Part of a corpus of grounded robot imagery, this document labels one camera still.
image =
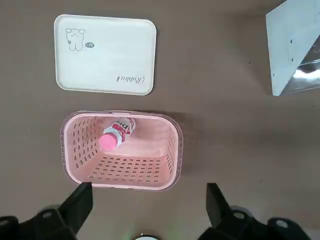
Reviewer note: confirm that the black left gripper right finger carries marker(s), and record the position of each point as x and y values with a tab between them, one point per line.
220	215

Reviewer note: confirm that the clear acrylic tiered shelf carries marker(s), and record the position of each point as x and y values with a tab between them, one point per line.
282	50

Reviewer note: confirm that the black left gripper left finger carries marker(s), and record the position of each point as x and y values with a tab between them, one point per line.
72	210

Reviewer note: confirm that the pink perforated plastic basket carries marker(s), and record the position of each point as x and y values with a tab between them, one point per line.
130	172

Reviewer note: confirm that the cream tray with rabbit print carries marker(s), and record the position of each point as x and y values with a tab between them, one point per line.
107	57

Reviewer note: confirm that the white bottle with pink cap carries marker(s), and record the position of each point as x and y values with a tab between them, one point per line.
110	141

